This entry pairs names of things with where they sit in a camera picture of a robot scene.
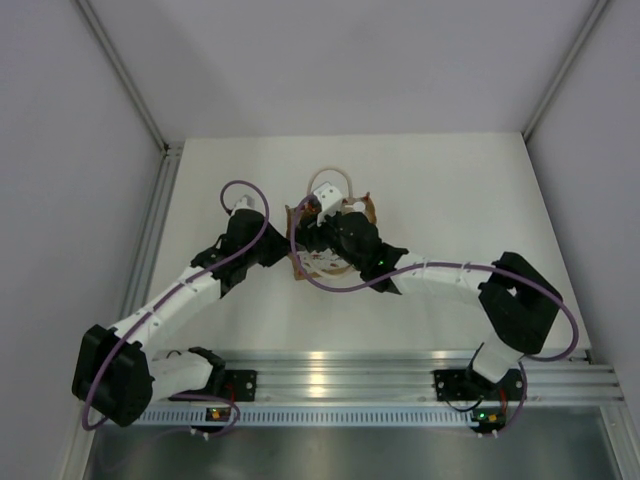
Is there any white pump lotion bottle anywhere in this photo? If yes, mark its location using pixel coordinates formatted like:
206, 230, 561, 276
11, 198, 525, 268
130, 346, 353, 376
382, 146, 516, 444
343, 198, 369, 213

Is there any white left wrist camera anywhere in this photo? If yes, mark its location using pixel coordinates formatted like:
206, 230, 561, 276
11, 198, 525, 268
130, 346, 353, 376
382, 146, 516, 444
233, 194, 255, 211

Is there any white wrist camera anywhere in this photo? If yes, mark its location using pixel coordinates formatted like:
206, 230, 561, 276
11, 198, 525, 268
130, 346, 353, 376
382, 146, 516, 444
233, 194, 255, 211
311, 182, 345, 226

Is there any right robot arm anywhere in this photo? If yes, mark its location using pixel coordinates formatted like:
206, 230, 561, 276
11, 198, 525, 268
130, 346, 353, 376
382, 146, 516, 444
292, 213, 563, 397

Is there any aluminium frame post right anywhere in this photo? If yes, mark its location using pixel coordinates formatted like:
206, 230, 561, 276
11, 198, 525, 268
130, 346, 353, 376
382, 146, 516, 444
521, 0, 614, 144

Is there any aluminium mounting rail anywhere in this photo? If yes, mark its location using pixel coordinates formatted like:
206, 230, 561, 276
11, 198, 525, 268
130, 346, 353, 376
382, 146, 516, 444
221, 351, 624, 406

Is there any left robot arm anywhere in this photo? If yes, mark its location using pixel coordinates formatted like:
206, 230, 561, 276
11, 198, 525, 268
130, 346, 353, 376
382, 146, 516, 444
71, 208, 290, 431

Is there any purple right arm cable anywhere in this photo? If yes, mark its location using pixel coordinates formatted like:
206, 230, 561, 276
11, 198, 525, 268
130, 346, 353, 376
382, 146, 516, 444
289, 195, 581, 362

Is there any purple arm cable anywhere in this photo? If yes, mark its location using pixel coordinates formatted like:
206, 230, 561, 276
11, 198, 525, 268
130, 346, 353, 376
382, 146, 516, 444
81, 179, 271, 432
289, 195, 581, 362

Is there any watermelon print canvas bag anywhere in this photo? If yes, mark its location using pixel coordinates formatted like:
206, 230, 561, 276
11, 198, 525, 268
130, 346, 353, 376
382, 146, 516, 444
299, 166, 377, 280

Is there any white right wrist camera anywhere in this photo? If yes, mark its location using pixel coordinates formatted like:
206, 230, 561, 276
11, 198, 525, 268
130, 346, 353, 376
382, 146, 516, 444
311, 182, 345, 226

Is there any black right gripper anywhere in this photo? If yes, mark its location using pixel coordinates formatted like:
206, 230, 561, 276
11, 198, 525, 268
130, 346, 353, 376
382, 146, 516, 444
295, 207, 366, 272

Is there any white slotted cable duct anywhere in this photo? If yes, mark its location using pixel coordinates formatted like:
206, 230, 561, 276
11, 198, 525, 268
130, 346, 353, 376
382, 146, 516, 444
135, 405, 478, 428

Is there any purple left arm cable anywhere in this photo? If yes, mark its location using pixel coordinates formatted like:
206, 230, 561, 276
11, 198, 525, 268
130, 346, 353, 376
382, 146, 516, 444
81, 179, 271, 432

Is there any aluminium frame post left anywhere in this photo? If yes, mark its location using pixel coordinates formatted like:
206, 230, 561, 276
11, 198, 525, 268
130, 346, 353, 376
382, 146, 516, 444
74, 0, 169, 151

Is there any aluminium frame post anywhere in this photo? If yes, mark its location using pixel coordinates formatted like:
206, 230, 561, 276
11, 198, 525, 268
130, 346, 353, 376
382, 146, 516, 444
74, 0, 169, 151
521, 0, 614, 144

